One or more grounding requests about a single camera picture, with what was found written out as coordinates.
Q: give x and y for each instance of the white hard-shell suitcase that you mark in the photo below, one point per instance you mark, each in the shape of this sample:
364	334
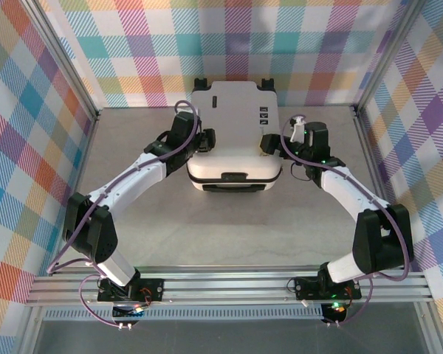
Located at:
236	121

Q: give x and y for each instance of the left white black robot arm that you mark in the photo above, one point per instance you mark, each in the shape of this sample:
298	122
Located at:
133	177

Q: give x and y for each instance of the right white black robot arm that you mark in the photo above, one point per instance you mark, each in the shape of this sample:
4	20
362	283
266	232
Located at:
347	188

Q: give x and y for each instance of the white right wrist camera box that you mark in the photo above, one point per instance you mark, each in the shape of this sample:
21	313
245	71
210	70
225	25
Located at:
297	131

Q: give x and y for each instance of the aluminium table side rail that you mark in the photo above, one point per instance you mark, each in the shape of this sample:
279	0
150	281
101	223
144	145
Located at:
366	140
82	166

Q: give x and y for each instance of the aluminium frame post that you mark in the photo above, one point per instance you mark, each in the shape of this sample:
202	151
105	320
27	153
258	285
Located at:
387	55
62	55

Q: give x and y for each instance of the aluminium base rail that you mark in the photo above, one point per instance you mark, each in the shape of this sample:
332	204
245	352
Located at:
225	289

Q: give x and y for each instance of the aluminium front frame leg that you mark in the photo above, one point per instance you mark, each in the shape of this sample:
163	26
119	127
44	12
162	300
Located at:
26	346
435	339

